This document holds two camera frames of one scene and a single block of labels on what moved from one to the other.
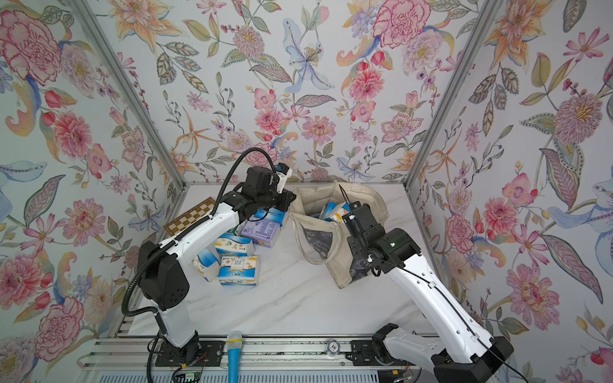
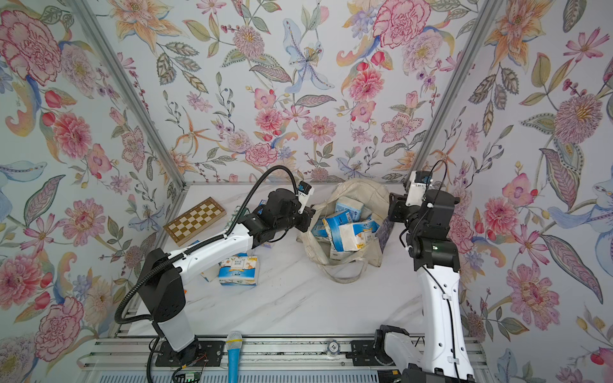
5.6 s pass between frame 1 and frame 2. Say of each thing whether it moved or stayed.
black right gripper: moved
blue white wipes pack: stayed
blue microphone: stayed
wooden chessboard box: stayed
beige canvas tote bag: moved
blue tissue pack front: moved
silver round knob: stayed
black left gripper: moved
